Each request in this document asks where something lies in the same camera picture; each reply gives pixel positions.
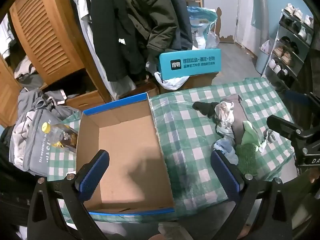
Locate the wooden drawer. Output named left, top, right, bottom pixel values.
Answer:
left=65, top=90, right=107, bottom=111

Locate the small grey white sock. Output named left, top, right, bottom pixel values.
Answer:
left=264, top=129, right=277, bottom=143

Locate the large brown cardboard box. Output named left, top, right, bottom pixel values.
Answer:
left=160, top=71, right=219, bottom=94

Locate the olive hanging jacket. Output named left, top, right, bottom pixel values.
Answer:
left=119, top=0, right=179, bottom=63

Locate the white hanging shirt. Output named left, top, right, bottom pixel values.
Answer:
left=64, top=0, right=137, bottom=100

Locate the small brown cardboard box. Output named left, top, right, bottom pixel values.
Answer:
left=120, top=80, right=160, bottom=100

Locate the metal shoe rack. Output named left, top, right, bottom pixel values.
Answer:
left=261, top=4, right=315, bottom=90

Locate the wooden louvred wardrobe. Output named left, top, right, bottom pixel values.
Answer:
left=0, top=0, right=113, bottom=128

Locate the light blue cloth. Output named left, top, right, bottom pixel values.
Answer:
left=213, top=139, right=239, bottom=165

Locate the light blue waste bin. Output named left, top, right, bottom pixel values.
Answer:
left=255, top=47, right=270, bottom=76

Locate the white plastic bag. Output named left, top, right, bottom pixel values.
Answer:
left=154, top=71, right=189, bottom=91

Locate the group of shoes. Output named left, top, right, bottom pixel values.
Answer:
left=267, top=4, right=314, bottom=80

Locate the light green cloth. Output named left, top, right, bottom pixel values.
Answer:
left=241, top=120, right=268, bottom=153

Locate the person's right hand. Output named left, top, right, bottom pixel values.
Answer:
left=309, top=169, right=320, bottom=183

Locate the green white checked tablecloth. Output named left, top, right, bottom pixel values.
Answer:
left=47, top=77, right=295, bottom=223

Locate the dark green textured cloth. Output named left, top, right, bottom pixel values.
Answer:
left=235, top=144, right=258, bottom=175

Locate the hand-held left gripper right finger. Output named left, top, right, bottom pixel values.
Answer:
left=210, top=150, right=293, bottom=240

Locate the pile of folded clothes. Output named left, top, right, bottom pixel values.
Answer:
left=0, top=20, right=44, bottom=83

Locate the teal shoe box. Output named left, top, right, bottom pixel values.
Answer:
left=157, top=48, right=222, bottom=83

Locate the white door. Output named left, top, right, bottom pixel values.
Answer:
left=234, top=0, right=266, bottom=58

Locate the black sock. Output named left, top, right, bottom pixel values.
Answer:
left=192, top=102, right=220, bottom=124

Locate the grey cloth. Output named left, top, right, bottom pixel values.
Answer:
left=222, top=94, right=247, bottom=145

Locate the blue-rimmed cardboard box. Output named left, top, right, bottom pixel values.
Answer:
left=75, top=92, right=175, bottom=215

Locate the navy hanging coat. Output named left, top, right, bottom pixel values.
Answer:
left=172, top=0, right=193, bottom=51

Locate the clear plastic bag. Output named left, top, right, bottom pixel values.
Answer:
left=205, top=31, right=221, bottom=50

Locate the yellow-capped plastic bottle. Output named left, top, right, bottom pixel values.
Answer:
left=41, top=122, right=79, bottom=153

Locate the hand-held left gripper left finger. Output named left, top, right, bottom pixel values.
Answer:
left=27, top=149, right=110, bottom=240

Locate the white bin liner bag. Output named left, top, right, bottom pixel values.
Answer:
left=260, top=39, right=272, bottom=54

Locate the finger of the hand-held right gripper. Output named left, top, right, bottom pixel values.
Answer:
left=284, top=89, right=320, bottom=110
left=266, top=115, right=309, bottom=140

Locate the white patterned cloth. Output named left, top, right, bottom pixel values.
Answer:
left=214, top=101, right=235, bottom=140

